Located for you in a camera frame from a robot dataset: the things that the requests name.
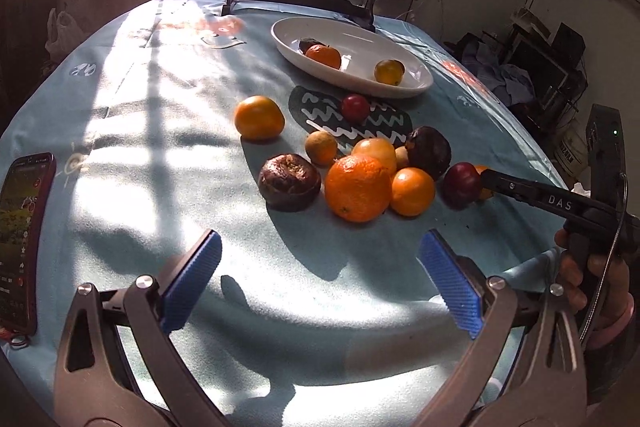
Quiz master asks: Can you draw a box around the light blue printed tablecloth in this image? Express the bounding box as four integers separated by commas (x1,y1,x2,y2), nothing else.
0,0,596,427

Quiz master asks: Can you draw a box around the white plastic bucket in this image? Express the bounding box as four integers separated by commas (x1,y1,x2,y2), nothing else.
555,127,591,188

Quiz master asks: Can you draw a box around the white oval plate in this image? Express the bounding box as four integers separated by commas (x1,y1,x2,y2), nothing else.
270,17,434,100

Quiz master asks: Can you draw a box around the large orange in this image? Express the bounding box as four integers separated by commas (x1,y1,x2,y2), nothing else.
325,154,392,224

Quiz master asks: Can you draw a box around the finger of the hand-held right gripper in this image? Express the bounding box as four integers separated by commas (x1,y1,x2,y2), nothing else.
480,168,548,208

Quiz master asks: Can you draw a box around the white plastic bag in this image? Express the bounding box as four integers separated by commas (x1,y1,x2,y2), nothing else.
46,7,83,58

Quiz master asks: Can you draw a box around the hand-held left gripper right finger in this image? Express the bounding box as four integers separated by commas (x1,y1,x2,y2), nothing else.
415,229,588,427

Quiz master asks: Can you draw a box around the black monitor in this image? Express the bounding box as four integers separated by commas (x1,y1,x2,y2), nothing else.
502,38,571,105

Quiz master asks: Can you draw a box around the person's right hand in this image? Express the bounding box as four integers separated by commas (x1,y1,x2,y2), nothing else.
554,229,633,350

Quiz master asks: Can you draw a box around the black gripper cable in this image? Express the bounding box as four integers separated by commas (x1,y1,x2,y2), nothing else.
580,172,629,344

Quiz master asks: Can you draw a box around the yellow-green citrus fruit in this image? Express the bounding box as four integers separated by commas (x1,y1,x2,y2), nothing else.
374,59,406,86

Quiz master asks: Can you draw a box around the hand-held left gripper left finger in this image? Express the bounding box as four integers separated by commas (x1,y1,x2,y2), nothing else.
52,229,231,427

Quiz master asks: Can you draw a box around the pile of clothes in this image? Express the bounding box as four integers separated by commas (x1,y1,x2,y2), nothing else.
452,32,538,108

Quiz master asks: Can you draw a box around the yellow citrus fruit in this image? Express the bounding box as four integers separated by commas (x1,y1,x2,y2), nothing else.
351,137,398,175

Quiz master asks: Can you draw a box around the dark red plum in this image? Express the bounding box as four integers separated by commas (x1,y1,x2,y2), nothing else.
443,162,485,209

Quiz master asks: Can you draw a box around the orange tangerine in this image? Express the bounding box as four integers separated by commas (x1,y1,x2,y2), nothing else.
390,167,436,218
304,44,342,70
472,164,496,201
234,95,286,142

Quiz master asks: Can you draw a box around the smartphone in red case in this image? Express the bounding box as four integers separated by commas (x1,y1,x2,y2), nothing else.
0,152,57,338

